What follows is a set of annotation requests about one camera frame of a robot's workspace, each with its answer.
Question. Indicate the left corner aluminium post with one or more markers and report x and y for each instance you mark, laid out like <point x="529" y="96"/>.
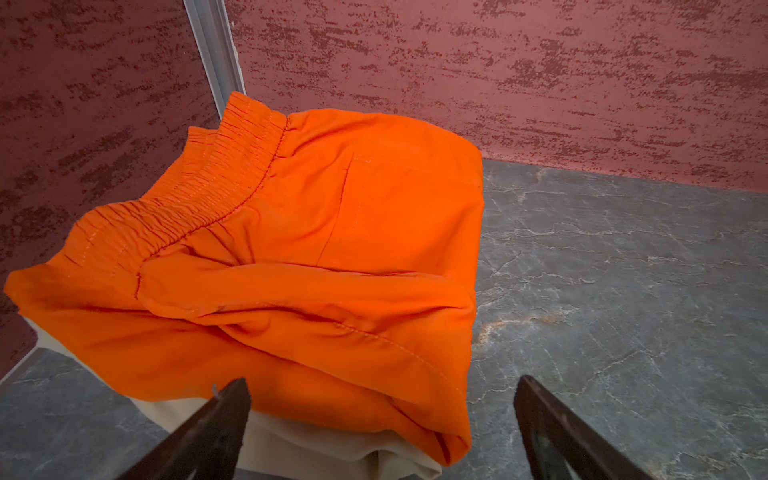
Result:
<point x="214" y="39"/>

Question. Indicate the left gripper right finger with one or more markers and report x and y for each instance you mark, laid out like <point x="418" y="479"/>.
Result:
<point x="560" y="445"/>

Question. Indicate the orange shorts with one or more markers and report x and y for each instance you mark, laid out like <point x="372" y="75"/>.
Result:
<point x="329" y="258"/>

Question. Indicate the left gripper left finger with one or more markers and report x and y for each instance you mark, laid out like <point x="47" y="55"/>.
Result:
<point x="205" y="446"/>

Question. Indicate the beige shorts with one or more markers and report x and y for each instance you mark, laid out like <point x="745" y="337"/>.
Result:
<point x="295" y="450"/>

